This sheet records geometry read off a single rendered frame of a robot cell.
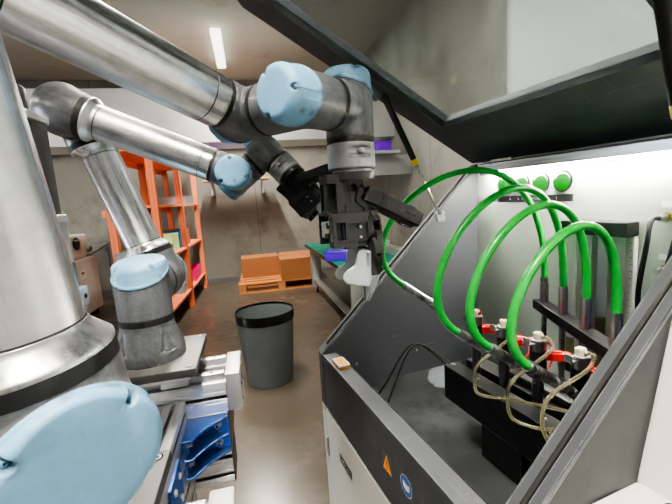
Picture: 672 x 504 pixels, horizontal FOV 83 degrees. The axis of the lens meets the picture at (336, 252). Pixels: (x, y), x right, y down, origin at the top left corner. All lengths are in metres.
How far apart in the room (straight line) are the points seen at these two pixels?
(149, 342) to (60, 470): 0.62
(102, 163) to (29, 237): 0.77
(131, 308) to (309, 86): 0.62
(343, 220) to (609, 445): 0.45
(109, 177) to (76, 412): 0.81
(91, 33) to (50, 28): 0.03
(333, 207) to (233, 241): 6.40
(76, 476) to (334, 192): 0.45
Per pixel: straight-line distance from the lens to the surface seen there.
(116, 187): 1.07
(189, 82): 0.56
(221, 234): 6.98
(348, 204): 0.60
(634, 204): 0.97
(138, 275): 0.91
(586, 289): 0.84
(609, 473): 0.66
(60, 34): 0.52
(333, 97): 0.54
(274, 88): 0.51
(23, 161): 0.33
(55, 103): 0.99
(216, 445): 1.02
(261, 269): 6.36
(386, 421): 0.79
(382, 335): 1.14
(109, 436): 0.34
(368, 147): 0.60
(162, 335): 0.95
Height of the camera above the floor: 1.38
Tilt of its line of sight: 8 degrees down
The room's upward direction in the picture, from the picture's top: 4 degrees counter-clockwise
